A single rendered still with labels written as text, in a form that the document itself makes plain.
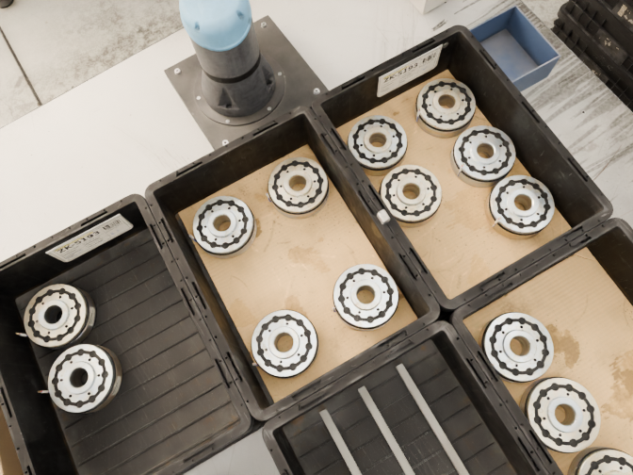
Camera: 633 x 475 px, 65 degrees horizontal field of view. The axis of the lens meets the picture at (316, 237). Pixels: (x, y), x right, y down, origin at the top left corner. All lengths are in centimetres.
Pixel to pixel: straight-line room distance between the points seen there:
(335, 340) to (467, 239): 28
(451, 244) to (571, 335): 23
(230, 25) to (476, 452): 77
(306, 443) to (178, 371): 23
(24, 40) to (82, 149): 134
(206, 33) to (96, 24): 151
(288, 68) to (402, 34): 28
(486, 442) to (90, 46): 203
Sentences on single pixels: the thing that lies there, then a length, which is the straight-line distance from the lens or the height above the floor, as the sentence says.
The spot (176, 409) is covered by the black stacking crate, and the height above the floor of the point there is 83.
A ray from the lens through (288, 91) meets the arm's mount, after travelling 107.
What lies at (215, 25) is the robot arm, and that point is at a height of 97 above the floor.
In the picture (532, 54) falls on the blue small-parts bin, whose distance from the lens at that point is 122.
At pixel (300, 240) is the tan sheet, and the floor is 83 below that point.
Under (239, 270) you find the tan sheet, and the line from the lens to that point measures 85.
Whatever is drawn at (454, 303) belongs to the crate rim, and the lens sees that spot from 73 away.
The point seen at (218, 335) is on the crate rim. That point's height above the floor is 93.
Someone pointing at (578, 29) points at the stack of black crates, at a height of 37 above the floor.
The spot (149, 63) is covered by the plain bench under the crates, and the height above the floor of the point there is 70.
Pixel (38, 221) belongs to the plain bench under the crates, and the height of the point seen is 70.
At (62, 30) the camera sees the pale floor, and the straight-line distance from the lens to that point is 245.
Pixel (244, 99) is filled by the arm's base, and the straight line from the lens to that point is 102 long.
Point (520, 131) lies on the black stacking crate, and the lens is 91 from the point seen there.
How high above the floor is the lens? 164
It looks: 72 degrees down
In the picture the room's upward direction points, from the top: 10 degrees counter-clockwise
